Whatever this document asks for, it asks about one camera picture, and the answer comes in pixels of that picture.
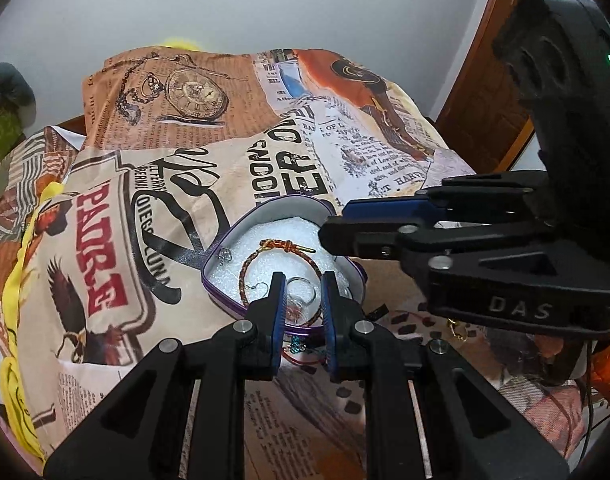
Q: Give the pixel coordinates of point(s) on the silver hoop earring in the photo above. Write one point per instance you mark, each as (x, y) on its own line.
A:
(301, 290)

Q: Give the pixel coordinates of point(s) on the purple heart-shaped tin box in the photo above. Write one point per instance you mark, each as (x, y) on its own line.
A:
(285, 232)

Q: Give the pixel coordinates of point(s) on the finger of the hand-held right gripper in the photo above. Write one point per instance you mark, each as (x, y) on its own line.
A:
(365, 242)
(385, 208)

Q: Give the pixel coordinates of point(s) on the grey green cloth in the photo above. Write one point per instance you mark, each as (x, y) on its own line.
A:
(2, 110)

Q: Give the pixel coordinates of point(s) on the brown wooden door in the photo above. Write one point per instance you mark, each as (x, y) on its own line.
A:
(490, 85)

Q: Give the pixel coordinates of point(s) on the yellow cloth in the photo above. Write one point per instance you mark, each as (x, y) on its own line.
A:
(16, 280)

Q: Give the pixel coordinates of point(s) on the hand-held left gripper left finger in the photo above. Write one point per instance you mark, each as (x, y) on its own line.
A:
(278, 317)

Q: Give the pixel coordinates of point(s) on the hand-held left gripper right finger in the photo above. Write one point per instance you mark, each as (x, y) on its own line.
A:
(329, 322)

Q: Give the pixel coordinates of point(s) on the small silver charm earring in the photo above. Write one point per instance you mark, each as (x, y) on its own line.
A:
(225, 255)

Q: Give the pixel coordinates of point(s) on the newspaper print blanket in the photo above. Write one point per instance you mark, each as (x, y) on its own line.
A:
(150, 220)

